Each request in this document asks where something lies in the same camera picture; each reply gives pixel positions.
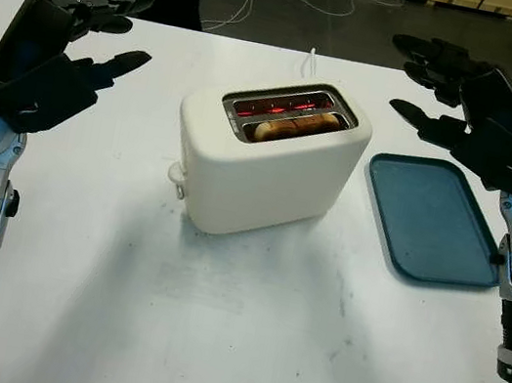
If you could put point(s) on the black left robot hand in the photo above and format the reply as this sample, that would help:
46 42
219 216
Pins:
30 37

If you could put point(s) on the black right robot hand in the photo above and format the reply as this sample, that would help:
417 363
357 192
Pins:
500 100

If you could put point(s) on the browned toast slice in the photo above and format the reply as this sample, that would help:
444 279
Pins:
292 126

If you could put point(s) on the white two-slot toaster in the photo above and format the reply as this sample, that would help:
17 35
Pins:
263 178

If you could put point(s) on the blue plastic tray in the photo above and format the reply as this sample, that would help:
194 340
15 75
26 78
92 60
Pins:
429 222

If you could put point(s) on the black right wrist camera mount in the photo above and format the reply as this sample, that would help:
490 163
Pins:
500 155

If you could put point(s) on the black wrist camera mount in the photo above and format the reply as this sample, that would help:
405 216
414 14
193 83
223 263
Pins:
49 100
500 155

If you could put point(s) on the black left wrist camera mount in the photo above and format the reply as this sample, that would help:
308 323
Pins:
49 100

